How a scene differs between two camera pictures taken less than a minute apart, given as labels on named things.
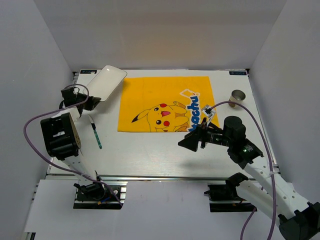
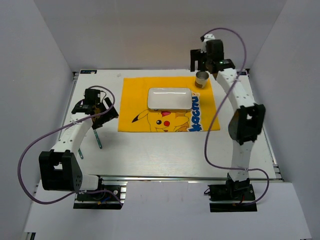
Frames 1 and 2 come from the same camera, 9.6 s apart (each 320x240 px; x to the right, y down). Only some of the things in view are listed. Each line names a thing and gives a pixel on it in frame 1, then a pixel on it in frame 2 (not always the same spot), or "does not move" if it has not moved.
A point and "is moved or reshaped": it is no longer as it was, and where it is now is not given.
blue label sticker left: (88, 71) does not move
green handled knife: (95, 132) does not move
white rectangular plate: (105, 81) → (169, 98)
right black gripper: (191, 141) → (195, 55)
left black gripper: (93, 101) → (98, 123)
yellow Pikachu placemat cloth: (164, 104) does not move
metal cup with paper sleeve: (237, 96) is moved or reshaped
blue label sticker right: (236, 73) does not move
